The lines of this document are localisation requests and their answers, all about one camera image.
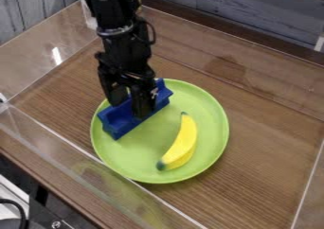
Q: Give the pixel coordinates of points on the green round plate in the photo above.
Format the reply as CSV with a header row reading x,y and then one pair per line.
x,y
132,155

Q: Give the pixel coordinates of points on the blue plastic block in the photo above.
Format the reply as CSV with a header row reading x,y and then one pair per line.
x,y
118,119

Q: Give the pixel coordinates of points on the clear acrylic enclosure wall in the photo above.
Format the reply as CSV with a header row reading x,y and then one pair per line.
x,y
265,185

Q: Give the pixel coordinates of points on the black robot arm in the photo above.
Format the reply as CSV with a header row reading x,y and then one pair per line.
x,y
116,14

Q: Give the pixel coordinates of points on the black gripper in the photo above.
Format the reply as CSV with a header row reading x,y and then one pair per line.
x,y
124,69

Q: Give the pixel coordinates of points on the yellow toy banana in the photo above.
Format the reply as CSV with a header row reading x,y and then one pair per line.
x,y
182,148

